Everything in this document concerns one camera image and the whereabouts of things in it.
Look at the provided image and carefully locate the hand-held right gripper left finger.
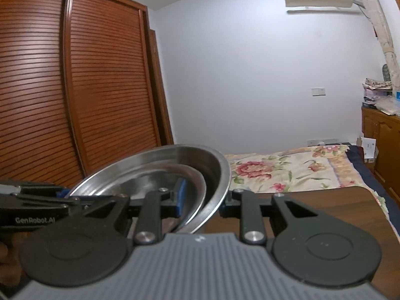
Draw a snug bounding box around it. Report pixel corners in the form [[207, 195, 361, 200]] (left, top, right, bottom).
[[83, 179, 187, 246]]

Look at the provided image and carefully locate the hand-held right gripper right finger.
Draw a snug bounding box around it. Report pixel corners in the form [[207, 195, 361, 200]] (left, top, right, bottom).
[[219, 189, 319, 246]]

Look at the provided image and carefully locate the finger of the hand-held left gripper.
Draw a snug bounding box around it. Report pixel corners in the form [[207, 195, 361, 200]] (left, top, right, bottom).
[[0, 179, 71, 198], [0, 194, 115, 209]]

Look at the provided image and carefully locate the large steel bowl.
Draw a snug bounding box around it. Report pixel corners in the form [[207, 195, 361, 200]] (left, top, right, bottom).
[[67, 144, 232, 235]]

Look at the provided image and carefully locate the medium steel bowl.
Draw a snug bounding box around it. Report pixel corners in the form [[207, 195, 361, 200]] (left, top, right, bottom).
[[71, 162, 207, 226]]

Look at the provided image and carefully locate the person's left hand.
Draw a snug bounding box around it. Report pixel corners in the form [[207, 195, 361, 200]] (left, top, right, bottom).
[[0, 234, 20, 286]]

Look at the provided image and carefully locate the floral blanket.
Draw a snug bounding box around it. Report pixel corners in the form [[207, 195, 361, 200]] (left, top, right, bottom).
[[223, 142, 400, 226]]

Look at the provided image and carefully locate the wooden louvered wardrobe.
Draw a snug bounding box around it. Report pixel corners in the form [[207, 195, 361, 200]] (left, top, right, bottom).
[[0, 0, 161, 189]]

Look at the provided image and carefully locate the wooden door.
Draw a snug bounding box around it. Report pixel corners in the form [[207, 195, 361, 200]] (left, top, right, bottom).
[[148, 29, 175, 146]]

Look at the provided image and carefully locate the white paper bag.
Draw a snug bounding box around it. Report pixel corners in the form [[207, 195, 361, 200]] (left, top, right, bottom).
[[356, 135, 377, 164]]

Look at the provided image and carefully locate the wooden cabinet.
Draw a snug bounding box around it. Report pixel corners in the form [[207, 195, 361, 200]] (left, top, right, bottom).
[[361, 106, 400, 207]]

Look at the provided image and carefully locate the clear plastic bag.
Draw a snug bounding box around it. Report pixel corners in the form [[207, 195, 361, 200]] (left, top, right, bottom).
[[376, 95, 400, 115]]

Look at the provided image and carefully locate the folded patterned fabric pile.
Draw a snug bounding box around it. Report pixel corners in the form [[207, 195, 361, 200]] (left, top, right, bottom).
[[362, 77, 393, 90]]

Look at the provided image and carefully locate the beige patterned curtain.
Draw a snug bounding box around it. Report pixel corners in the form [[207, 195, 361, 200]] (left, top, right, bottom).
[[352, 0, 400, 82]]

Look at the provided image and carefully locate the white wall socket strip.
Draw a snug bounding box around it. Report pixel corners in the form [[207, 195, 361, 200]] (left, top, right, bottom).
[[308, 138, 340, 146]]

